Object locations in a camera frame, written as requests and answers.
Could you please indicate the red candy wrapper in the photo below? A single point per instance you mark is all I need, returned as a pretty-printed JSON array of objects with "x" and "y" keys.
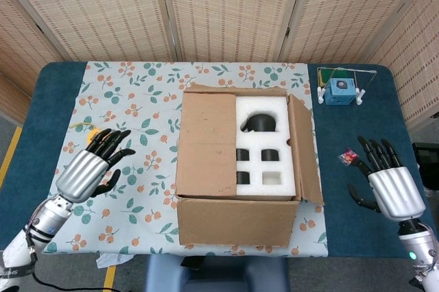
[{"x": 348, "y": 157}]

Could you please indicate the red-lidded brown cardboard box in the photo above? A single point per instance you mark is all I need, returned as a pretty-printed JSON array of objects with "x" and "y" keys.
[{"x": 209, "y": 134}]

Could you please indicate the black plastic bin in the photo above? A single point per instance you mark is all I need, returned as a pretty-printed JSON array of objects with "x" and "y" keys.
[{"x": 427, "y": 165}]

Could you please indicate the green and yellow pad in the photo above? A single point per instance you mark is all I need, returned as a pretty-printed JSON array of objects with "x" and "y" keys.
[{"x": 326, "y": 76}]

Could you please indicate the yellow tape measure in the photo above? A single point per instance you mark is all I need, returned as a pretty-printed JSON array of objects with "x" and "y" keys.
[{"x": 91, "y": 135}]

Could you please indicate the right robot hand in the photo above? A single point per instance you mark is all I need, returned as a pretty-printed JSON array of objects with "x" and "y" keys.
[{"x": 396, "y": 192}]

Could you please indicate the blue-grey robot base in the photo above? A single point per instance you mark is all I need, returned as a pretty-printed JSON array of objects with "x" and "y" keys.
[{"x": 219, "y": 275}]

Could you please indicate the white foam insert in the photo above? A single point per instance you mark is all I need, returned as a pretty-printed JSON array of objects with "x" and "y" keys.
[{"x": 257, "y": 189}]

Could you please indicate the black teapot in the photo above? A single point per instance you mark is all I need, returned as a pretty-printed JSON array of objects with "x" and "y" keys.
[{"x": 260, "y": 123}]

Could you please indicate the black cup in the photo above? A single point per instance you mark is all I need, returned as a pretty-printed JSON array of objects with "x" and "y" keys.
[
  {"x": 271, "y": 155},
  {"x": 245, "y": 155}
]

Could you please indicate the blue cube device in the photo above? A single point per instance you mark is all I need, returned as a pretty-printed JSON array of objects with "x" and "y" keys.
[{"x": 339, "y": 92}]

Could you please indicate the floral print tablecloth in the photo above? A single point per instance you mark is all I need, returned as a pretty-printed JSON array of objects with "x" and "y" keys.
[{"x": 144, "y": 216}]

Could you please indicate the woven bamboo folding screen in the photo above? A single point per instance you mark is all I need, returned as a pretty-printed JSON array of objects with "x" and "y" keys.
[{"x": 223, "y": 7}]

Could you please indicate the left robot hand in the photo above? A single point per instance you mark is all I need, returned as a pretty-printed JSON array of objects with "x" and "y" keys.
[{"x": 82, "y": 175}]

